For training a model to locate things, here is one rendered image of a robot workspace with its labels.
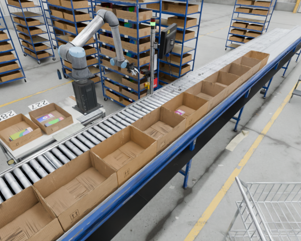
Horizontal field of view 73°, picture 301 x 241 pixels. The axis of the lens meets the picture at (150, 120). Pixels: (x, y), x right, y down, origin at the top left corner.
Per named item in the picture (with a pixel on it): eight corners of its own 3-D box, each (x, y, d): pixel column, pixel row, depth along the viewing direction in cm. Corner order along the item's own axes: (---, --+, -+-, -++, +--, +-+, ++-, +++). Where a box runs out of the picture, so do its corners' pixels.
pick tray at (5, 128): (24, 120, 219) (21, 113, 213) (43, 135, 199) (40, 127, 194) (-6, 133, 200) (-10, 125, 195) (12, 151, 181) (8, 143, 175)
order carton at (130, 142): (130, 139, 177) (129, 124, 167) (156, 156, 161) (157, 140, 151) (92, 165, 153) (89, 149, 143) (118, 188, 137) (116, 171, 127)
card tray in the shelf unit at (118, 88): (104, 84, 380) (103, 80, 374) (117, 80, 399) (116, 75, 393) (119, 92, 359) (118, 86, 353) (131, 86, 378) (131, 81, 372)
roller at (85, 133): (86, 133, 211) (85, 129, 208) (119, 158, 184) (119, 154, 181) (81, 135, 208) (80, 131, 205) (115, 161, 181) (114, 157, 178)
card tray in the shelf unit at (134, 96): (122, 93, 354) (121, 88, 348) (134, 87, 373) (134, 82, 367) (138, 102, 333) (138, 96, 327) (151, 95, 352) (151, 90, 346)
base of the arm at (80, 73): (69, 73, 219) (67, 64, 213) (85, 69, 229) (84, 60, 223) (76, 80, 208) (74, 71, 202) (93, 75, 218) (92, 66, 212)
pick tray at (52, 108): (55, 109, 237) (53, 102, 231) (74, 123, 217) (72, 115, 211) (30, 120, 219) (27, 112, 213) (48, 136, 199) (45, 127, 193)
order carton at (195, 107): (182, 104, 225) (184, 91, 215) (206, 115, 209) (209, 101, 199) (159, 120, 201) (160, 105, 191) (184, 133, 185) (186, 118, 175)
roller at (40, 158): (42, 157, 183) (40, 152, 180) (74, 190, 156) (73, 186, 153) (37, 159, 180) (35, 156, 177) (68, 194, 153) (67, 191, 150)
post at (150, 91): (152, 96, 282) (154, 27, 230) (155, 97, 279) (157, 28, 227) (146, 99, 275) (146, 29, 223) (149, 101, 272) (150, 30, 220)
